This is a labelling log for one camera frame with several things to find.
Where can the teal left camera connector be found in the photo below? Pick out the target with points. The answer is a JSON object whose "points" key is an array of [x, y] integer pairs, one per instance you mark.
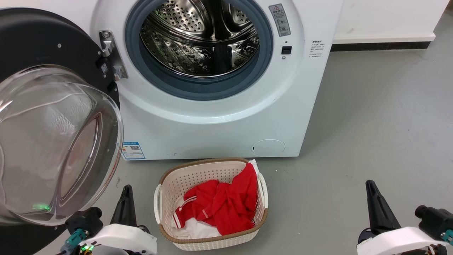
{"points": [[72, 241]]}

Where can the black round glass washer door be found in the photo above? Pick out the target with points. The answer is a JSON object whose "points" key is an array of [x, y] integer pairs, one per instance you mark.
{"points": [[42, 46]]}

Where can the round white filter cover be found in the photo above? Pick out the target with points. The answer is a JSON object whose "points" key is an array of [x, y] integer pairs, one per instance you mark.
{"points": [[269, 147]]}

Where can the red garment with white stripes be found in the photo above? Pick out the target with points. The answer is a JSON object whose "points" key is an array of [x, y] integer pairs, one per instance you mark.
{"points": [[226, 205]]}

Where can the small printed text label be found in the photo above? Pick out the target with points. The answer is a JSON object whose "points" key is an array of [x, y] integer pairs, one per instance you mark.
{"points": [[316, 49]]}

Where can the teal right camera connector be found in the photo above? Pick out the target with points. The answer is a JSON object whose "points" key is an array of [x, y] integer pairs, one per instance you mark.
{"points": [[447, 236]]}

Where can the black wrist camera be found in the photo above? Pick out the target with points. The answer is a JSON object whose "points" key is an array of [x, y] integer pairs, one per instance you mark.
{"points": [[433, 219], [85, 219]]}

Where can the black door lock slot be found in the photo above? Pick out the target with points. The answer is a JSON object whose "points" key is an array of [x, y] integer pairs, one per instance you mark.
{"points": [[286, 50]]}

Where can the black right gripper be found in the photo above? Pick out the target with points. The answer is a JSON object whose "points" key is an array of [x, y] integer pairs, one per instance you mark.
{"points": [[365, 235]]}

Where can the white front-load washing machine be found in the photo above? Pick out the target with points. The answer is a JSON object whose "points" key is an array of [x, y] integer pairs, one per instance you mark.
{"points": [[212, 138]]}

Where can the blue energy label sticker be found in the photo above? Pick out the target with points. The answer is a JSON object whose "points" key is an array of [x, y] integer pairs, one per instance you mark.
{"points": [[133, 151]]}

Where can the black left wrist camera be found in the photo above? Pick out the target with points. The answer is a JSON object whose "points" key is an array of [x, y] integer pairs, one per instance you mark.
{"points": [[85, 219]]}

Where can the beige plastic laundry basket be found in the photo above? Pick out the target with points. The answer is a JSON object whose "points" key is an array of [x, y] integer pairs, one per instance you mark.
{"points": [[198, 173]]}

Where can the black wall baseboard strip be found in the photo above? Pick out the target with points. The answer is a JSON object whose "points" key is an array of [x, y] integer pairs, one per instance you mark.
{"points": [[380, 46]]}

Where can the grey warning sticker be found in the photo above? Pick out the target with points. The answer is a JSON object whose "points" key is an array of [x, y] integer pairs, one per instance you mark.
{"points": [[279, 20]]}

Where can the stainless steel washer drum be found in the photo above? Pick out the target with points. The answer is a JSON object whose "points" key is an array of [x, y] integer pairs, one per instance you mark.
{"points": [[184, 42]]}

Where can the teal camera connector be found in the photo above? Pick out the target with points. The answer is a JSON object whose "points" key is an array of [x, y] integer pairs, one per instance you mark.
{"points": [[447, 236], [72, 241]]}

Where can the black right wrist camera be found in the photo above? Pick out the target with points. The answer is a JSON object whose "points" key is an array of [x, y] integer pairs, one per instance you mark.
{"points": [[433, 219]]}

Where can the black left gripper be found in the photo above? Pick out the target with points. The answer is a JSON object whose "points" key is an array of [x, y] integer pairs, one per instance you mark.
{"points": [[83, 249]]}

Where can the metal door hinge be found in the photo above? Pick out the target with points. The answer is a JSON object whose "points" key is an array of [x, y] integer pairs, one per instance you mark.
{"points": [[111, 53]]}

